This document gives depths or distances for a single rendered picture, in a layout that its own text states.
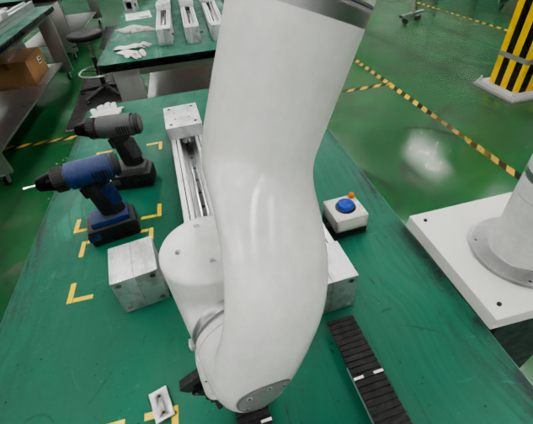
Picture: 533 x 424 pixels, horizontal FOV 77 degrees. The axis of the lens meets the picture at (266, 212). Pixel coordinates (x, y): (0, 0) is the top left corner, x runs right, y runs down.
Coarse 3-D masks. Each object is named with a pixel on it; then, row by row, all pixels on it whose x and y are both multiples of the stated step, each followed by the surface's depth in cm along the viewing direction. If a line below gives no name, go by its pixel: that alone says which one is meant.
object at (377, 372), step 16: (336, 320) 60; (352, 320) 60; (336, 336) 58; (352, 336) 58; (352, 352) 56; (368, 352) 56; (352, 368) 54; (368, 368) 54; (368, 384) 52; (384, 384) 52; (368, 400) 50; (384, 400) 50; (384, 416) 48; (400, 416) 49
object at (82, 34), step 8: (72, 32) 336; (80, 32) 336; (88, 32) 333; (96, 32) 328; (72, 40) 321; (80, 40) 320; (88, 40) 323; (88, 48) 340; (96, 56) 348; (96, 64) 349; (80, 72) 355; (96, 72) 354; (104, 80) 362; (88, 88) 368; (96, 88) 367; (104, 88) 364; (112, 88) 359
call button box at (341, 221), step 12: (324, 204) 81; (336, 204) 79; (360, 204) 79; (324, 216) 83; (336, 216) 77; (348, 216) 77; (360, 216) 77; (336, 228) 77; (348, 228) 78; (360, 228) 79
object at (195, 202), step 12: (180, 144) 102; (192, 144) 110; (180, 156) 97; (192, 156) 101; (180, 168) 92; (192, 168) 97; (180, 180) 88; (192, 180) 94; (204, 180) 94; (180, 192) 84; (192, 192) 90; (204, 192) 90; (192, 204) 80; (204, 204) 84; (192, 216) 77
